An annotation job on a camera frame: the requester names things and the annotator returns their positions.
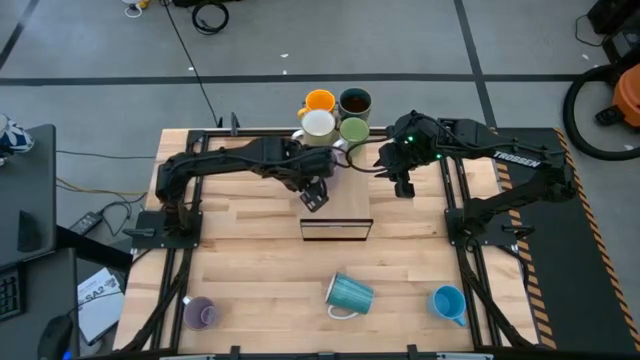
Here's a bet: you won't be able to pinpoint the dark grey desk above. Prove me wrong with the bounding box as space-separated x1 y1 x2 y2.
0 123 57 271

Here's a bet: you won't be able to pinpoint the black power brick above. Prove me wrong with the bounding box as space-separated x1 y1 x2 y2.
69 211 104 236

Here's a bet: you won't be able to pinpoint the green mug white handle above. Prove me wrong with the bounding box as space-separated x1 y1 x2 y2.
333 116 372 164

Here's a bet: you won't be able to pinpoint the black mat hazard stripes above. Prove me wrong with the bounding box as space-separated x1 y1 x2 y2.
487 127 640 355

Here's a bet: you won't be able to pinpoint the dark grey-green mug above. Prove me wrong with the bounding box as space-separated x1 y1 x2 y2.
338 87 373 122

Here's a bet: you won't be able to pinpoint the long black floor cable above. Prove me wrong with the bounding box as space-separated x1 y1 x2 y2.
159 0 221 127

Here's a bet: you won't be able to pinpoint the teal mug white handle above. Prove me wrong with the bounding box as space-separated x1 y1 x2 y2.
325 271 376 321

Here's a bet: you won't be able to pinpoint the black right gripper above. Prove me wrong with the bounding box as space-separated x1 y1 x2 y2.
374 112 446 199

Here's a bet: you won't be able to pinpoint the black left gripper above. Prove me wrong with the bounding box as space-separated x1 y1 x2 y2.
279 139 339 212

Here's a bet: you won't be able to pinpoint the white printed booklet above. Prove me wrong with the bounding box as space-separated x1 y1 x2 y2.
77 267 126 346

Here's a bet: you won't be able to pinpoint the purple mug white handle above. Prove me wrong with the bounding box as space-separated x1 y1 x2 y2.
181 295 219 332

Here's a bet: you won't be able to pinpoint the black aluminium table frame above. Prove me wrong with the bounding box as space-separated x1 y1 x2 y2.
119 127 536 360

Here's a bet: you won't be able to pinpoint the yellow floor cable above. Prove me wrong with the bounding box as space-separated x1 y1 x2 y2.
55 177 149 197

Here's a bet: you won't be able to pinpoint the coiled black cable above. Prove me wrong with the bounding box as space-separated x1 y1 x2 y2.
191 1 231 35

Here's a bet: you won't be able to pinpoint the black computer mouse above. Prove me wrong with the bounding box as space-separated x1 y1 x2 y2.
37 314 75 360

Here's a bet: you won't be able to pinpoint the wooden shelf black frame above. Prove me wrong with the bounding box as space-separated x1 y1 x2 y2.
300 124 375 242

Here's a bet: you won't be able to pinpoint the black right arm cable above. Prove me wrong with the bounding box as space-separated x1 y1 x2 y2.
343 138 397 175

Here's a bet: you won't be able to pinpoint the black equipment box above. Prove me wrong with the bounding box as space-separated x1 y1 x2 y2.
574 0 640 64

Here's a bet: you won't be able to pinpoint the blue mug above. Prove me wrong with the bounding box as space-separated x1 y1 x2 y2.
428 284 468 328

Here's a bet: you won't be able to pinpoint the orange shop vacuum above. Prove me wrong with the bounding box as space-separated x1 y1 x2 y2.
594 63 640 129

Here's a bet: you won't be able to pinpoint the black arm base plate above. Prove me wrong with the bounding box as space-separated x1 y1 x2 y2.
444 207 519 247
130 209 204 250

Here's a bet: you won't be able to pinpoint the black keyboard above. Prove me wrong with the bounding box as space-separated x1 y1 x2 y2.
0 267 26 321

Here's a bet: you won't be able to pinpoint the pale yellow-green mug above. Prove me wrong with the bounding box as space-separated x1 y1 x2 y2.
292 108 338 148

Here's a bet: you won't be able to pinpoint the white round floor object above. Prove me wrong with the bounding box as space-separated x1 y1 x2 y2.
121 0 151 19

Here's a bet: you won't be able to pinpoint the black vacuum hose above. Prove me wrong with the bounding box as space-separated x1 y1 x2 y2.
563 63 640 162

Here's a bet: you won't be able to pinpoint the orange-yellow mug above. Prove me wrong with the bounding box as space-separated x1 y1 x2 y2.
297 89 337 120

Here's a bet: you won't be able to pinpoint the blue white patterned object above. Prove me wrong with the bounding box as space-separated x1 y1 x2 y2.
0 113 35 160

